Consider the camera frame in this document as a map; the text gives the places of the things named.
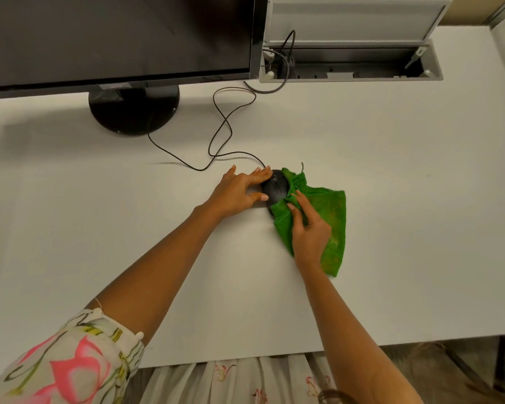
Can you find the person's left thumb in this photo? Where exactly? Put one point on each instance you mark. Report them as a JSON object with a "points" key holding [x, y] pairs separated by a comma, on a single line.
{"points": [[257, 198]]}

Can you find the floral white pink sleeve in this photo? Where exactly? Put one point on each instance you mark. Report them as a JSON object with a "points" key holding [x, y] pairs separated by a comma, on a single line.
{"points": [[63, 361]]}

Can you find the person's left middle finger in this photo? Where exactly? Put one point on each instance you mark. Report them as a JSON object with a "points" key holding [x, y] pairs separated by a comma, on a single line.
{"points": [[251, 172]]}

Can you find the black desk leg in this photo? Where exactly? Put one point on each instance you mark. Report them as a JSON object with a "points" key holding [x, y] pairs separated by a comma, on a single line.
{"points": [[502, 366]]}

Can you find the person's right hand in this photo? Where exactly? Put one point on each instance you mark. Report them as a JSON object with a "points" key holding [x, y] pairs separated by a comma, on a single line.
{"points": [[311, 239]]}

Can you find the white plug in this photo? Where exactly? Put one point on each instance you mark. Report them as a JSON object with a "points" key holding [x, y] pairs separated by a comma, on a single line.
{"points": [[269, 55]]}

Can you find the person's right forearm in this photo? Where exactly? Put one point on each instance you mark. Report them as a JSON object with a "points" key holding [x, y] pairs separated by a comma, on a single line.
{"points": [[349, 332]]}

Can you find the person's right thumb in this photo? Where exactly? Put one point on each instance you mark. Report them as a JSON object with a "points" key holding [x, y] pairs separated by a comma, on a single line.
{"points": [[296, 215]]}

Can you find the floral white dress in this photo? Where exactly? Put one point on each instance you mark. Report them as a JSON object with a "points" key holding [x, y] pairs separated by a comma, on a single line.
{"points": [[244, 378]]}

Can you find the black computer mouse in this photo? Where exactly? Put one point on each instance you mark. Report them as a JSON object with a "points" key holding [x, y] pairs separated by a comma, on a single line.
{"points": [[276, 187]]}

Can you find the black computer monitor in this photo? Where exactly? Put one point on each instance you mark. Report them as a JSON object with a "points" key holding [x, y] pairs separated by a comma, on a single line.
{"points": [[109, 33]]}

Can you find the green microfibre cloth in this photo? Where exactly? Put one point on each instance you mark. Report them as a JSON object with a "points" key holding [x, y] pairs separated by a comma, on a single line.
{"points": [[330, 210]]}

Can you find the person's left hand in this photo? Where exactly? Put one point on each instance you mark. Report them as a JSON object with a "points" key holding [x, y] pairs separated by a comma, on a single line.
{"points": [[231, 193]]}

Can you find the person's left forearm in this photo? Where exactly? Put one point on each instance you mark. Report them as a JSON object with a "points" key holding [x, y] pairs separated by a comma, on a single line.
{"points": [[160, 269]]}

